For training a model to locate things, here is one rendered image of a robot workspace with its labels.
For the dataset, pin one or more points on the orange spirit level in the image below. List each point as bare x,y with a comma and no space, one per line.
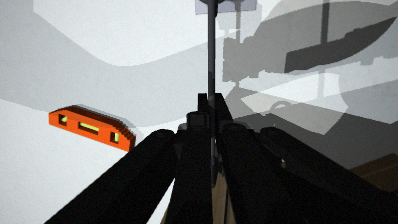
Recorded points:
87,124

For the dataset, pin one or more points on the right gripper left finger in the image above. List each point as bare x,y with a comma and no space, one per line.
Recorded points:
130,190

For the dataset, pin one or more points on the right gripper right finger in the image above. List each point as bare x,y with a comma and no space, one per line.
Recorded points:
322,190

